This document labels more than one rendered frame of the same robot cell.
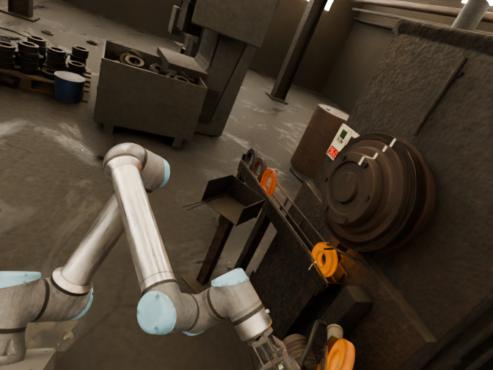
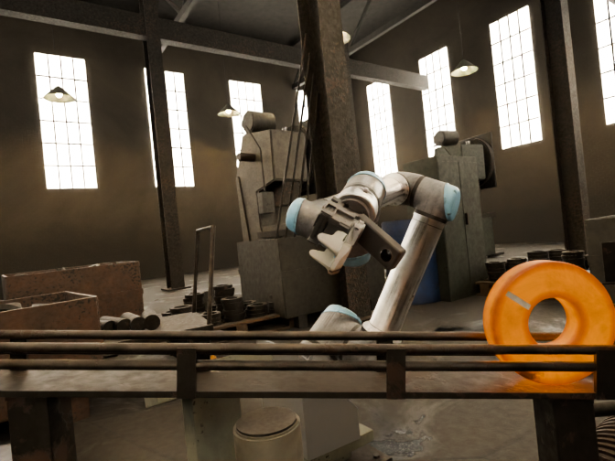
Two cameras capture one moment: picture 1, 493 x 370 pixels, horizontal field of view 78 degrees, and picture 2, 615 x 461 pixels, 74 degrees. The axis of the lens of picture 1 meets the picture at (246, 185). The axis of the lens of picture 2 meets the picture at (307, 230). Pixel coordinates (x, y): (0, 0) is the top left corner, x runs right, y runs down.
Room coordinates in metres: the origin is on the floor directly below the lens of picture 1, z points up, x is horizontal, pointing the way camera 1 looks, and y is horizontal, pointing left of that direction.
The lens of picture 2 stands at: (0.34, -0.98, 0.85)
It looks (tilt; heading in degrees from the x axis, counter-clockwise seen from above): 0 degrees down; 82
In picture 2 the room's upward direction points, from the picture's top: 6 degrees counter-clockwise
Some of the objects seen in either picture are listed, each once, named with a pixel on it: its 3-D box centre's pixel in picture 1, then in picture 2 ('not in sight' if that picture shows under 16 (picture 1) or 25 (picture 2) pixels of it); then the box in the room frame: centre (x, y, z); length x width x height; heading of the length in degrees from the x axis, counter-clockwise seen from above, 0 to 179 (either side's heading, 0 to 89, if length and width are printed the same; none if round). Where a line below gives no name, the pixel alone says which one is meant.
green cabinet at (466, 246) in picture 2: not in sight; (447, 227); (2.48, 3.31, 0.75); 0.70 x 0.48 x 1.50; 27
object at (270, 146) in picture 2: not in sight; (280, 198); (0.84, 5.39, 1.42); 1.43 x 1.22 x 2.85; 122
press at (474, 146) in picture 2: not in sight; (464, 192); (4.75, 6.97, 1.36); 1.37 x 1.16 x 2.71; 107
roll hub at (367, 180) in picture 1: (348, 188); not in sight; (1.12, -0.37, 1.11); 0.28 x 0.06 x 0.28; 27
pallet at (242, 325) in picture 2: not in sight; (225, 308); (0.02, 2.94, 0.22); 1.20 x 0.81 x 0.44; 22
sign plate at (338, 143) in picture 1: (348, 150); not in sight; (1.51, -0.39, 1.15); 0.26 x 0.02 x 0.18; 27
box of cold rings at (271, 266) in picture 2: not in sight; (311, 272); (0.91, 3.29, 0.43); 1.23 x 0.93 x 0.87; 25
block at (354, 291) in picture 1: (345, 312); not in sight; (0.96, -0.57, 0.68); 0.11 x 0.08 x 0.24; 117
